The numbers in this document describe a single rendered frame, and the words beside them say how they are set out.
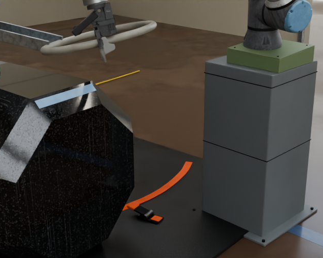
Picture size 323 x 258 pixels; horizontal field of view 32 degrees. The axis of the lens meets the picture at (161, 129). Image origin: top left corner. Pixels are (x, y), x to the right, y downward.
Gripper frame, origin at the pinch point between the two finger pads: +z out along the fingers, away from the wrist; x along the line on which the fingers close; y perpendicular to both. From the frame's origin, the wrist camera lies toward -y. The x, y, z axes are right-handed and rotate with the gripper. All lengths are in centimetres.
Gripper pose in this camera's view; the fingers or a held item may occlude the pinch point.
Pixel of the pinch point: (103, 58)
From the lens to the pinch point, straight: 216.3
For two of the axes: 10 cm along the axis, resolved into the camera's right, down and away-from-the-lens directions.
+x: -1.2, -2.4, 9.6
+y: 9.7, -2.3, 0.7
